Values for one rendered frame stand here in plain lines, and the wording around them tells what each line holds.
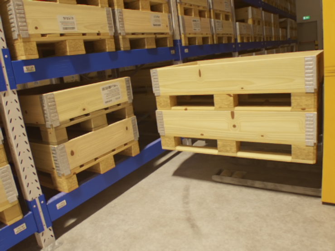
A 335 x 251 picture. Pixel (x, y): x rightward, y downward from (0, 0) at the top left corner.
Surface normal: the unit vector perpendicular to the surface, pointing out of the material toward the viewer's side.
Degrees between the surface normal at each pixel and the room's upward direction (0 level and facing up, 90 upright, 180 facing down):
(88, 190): 90
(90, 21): 90
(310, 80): 90
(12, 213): 90
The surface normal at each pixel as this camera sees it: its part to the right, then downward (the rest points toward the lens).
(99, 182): 0.83, 0.03
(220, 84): -0.55, 0.25
